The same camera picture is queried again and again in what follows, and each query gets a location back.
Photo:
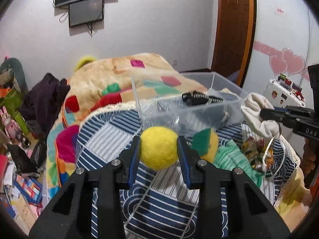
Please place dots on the dark purple clothing pile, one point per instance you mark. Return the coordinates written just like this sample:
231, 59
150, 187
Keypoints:
41, 106

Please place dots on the green toy box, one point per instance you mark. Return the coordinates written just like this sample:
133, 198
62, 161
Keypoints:
12, 100

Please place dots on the brown wooden door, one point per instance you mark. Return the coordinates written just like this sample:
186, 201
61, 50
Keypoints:
235, 33

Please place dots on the colourful book on floor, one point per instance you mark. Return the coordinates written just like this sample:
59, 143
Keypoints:
30, 188

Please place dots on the yellow plush toy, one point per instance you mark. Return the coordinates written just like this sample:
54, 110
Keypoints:
83, 61

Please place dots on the floral fabric scrunchie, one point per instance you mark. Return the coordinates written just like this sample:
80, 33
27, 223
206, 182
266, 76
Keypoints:
258, 154

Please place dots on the blue white patterned tablecloth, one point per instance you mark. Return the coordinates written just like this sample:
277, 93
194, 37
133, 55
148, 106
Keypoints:
159, 205

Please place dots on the small dark wall panel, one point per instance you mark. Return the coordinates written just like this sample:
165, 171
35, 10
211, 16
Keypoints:
86, 11

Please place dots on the yellow felt ball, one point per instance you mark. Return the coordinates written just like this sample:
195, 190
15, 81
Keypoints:
158, 147

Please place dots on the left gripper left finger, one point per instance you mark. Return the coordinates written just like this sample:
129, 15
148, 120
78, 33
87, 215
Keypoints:
130, 160

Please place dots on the pink heart wall stickers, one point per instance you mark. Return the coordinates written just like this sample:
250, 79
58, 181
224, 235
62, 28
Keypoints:
284, 61

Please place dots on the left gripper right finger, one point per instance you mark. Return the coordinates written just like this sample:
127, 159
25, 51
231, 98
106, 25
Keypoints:
188, 159

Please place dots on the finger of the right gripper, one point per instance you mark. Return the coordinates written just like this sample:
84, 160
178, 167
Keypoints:
274, 117
295, 110

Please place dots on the white sock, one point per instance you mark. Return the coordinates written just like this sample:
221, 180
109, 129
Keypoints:
251, 108

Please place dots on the pink bunny doll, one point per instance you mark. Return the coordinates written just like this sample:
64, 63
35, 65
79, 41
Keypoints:
12, 129

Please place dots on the green yellow sponge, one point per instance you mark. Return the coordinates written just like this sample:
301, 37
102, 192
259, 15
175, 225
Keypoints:
206, 144

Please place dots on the colourful fleece blanket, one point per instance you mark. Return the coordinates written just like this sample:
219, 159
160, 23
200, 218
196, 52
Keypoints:
103, 83

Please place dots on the clear plastic storage box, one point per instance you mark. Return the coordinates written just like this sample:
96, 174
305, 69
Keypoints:
187, 102

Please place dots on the green knitted cloth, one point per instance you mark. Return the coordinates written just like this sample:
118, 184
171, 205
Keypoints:
229, 156

